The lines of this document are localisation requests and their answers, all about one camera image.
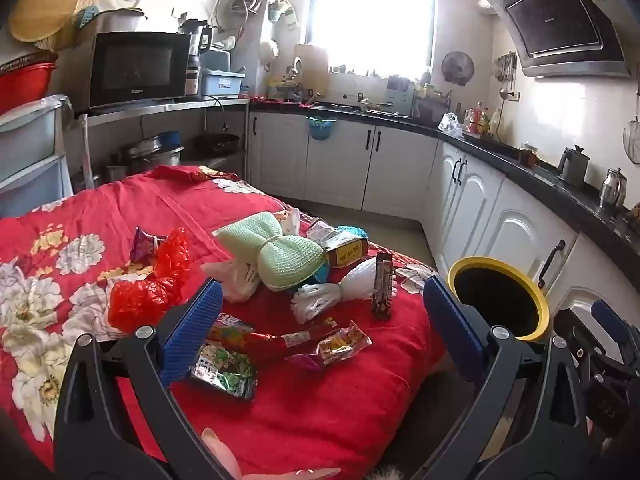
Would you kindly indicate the green foam net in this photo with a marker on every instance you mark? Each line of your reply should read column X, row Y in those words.
column 285, row 255

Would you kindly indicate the grey kettle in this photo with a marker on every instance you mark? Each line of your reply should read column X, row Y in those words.
column 572, row 165

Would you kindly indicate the red plastic bag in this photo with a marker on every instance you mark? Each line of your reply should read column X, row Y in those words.
column 140, row 300

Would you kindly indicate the wall socket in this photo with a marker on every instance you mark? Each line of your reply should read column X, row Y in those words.
column 512, row 95

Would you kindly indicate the blue hanging basket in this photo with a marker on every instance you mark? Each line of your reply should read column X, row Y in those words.
column 321, row 129

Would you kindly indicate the small wall fan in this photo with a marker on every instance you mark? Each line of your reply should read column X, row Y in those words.
column 457, row 67

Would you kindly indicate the round bamboo tray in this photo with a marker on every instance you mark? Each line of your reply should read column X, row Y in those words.
column 50, row 5

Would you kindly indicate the small carton yellow label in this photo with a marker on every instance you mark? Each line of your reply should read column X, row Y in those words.
column 347, row 251

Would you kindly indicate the plastic drawer cabinet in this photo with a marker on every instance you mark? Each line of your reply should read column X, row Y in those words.
column 30, row 160

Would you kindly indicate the black microwave oven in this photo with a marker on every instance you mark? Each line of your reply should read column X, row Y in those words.
column 135, row 70

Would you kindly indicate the yellow rimmed bin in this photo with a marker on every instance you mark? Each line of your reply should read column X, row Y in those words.
column 500, row 305

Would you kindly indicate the green snack packet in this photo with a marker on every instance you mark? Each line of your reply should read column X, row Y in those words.
column 225, row 367

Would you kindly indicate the red floral blanket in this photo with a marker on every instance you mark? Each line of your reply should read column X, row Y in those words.
column 325, row 410

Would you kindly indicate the white kitchen cabinets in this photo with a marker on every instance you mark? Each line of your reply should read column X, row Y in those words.
column 330, row 175

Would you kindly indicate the white foam net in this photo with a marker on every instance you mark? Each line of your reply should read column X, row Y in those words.
column 357, row 280

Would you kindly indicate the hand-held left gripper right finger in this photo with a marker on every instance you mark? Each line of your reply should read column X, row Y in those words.
column 452, row 330

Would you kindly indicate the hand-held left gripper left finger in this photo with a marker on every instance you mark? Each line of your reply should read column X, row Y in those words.
column 195, row 332

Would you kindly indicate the brown chocolate wrapper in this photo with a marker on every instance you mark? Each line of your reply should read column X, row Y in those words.
column 382, row 290

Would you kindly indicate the small red bottle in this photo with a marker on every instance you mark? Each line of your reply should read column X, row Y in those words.
column 232, row 330

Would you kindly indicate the black kitchen countertop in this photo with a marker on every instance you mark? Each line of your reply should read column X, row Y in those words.
column 550, row 180

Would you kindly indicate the black range hood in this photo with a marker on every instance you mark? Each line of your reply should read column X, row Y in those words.
column 555, row 20

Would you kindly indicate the hanging kitchen utensils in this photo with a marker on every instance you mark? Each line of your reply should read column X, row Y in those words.
column 505, row 72

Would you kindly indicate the bright window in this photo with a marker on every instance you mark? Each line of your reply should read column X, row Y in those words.
column 370, row 10

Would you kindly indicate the white plastic bag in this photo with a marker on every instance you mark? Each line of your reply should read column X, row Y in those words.
column 235, row 280

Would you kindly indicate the blue plastic dish box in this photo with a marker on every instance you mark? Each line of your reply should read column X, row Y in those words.
column 222, row 84

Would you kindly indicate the black blender jug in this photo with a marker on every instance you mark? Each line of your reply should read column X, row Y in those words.
column 196, row 45

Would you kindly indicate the crumpled clear plastic bag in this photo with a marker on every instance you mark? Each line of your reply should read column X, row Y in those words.
column 450, row 124

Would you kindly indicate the white rice cooker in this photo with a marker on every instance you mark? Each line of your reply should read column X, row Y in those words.
column 122, row 21

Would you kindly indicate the white pink wrapper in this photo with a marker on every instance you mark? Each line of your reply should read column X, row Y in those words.
column 318, row 231

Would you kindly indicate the tray of sauce bottles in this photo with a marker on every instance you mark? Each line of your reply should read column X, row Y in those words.
column 480, row 120

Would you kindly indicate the black frying pan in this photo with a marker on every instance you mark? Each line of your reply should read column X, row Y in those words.
column 217, row 144

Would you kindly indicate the long red wrapper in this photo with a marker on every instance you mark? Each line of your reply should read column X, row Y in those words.
column 295, row 342

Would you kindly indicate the shiny steel teapot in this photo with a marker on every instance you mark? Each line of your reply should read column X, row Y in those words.
column 612, row 190

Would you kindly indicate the pale cutting board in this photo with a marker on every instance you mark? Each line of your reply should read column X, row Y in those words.
column 310, row 70

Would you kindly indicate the glass jar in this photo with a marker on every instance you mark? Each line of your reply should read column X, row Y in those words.
column 528, row 155

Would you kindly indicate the grey drawer organizer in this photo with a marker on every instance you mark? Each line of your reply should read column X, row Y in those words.
column 400, row 92

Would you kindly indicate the metal kitchen shelf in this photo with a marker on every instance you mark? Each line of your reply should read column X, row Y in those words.
column 165, row 108

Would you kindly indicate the yellow purple snack packet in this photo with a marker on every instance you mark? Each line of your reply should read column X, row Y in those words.
column 340, row 342

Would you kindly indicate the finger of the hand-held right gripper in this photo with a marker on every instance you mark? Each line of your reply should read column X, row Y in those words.
column 607, row 317
column 572, row 332

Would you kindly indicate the steel pot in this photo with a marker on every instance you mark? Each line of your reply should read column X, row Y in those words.
column 150, row 157

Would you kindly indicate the red plastic basin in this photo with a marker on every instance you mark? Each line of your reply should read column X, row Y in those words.
column 25, row 85

